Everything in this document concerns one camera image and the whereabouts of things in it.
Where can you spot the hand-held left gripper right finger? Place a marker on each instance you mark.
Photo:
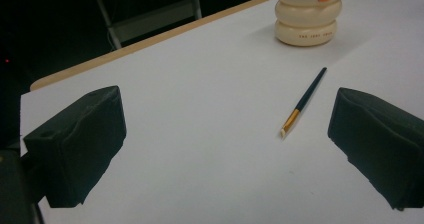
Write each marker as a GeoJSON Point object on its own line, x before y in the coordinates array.
{"type": "Point", "coordinates": [376, 140]}

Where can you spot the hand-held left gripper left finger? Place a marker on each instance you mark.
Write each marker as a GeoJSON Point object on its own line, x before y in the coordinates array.
{"type": "Point", "coordinates": [76, 147]}

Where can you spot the cream duck-shaped holder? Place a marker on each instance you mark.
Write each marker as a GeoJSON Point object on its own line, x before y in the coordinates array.
{"type": "Point", "coordinates": [308, 15]}

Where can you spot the metal folding chair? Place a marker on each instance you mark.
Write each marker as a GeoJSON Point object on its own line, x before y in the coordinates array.
{"type": "Point", "coordinates": [146, 17]}

